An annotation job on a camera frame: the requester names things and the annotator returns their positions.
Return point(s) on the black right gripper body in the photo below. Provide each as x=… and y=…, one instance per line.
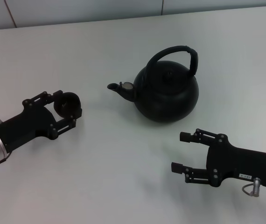
x=240, y=161

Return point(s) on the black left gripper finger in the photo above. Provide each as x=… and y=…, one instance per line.
x=44, y=98
x=66, y=123

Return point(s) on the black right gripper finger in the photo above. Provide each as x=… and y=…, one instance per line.
x=199, y=136
x=199, y=176

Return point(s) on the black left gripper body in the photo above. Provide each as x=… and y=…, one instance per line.
x=30, y=126

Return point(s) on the small black teacup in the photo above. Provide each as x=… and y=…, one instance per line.
x=67, y=103

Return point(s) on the black round teapot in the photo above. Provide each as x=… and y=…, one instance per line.
x=168, y=98

